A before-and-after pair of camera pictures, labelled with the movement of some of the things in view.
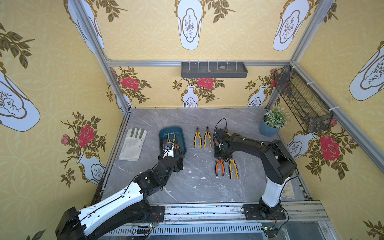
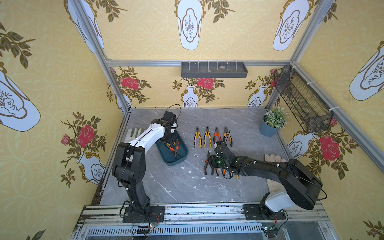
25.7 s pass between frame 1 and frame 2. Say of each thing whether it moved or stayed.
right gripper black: moved
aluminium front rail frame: stayed
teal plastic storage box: moved
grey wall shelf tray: stayed
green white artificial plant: stayed
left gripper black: moved
